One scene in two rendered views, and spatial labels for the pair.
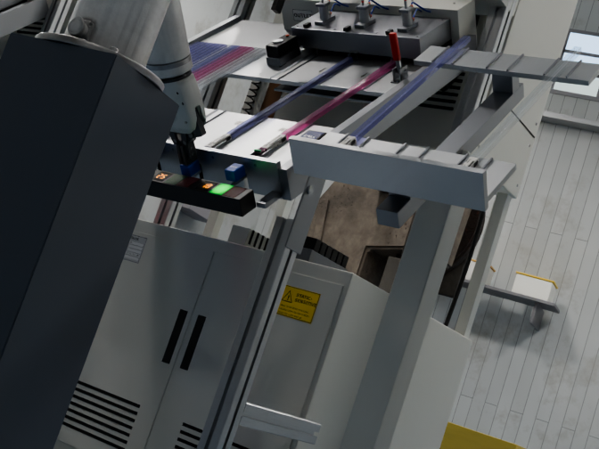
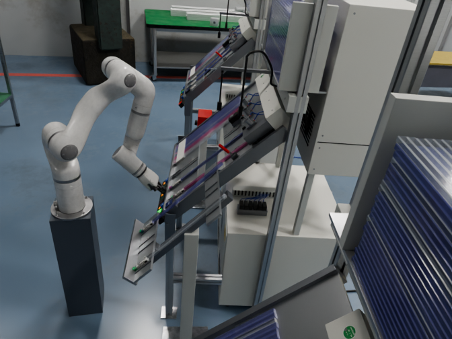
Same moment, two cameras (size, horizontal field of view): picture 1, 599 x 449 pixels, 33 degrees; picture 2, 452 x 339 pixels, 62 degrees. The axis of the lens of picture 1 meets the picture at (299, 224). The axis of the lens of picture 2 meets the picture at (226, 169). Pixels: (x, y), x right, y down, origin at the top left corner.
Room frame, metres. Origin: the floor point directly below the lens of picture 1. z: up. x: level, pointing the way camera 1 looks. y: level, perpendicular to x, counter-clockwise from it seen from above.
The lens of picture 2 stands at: (1.03, -1.19, 1.90)
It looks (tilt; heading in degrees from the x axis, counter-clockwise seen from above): 33 degrees down; 50
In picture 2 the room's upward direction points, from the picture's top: 6 degrees clockwise
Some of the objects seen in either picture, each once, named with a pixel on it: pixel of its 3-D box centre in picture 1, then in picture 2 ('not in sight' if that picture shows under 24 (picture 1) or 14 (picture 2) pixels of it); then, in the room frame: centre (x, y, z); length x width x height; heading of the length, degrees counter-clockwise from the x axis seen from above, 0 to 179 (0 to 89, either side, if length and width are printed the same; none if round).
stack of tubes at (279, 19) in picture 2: not in sight; (290, 37); (2.31, -0.01, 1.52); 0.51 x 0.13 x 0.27; 55
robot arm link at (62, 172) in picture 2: not in sight; (60, 150); (1.38, 0.37, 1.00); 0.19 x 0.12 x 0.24; 90
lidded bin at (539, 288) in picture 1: (534, 289); not in sight; (10.48, -2.57, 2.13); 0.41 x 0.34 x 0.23; 65
